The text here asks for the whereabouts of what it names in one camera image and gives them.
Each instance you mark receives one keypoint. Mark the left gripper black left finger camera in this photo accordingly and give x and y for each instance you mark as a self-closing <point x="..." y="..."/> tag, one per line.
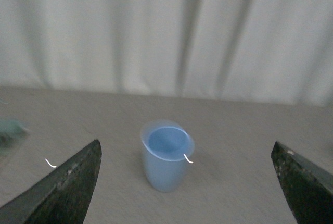
<point x="63" y="196"/>

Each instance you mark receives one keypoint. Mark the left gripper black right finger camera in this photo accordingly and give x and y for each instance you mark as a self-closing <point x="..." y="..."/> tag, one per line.
<point x="307" y="187"/>

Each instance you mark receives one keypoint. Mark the light blue plastic cup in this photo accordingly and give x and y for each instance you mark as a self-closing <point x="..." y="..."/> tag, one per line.
<point x="167" y="151"/>

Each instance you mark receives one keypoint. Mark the green plastic dish rack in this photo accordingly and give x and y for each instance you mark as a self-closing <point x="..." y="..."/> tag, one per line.
<point x="13" y="132"/>

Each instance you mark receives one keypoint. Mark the white pleated curtain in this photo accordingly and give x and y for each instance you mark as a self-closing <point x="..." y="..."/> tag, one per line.
<point x="276" y="51"/>

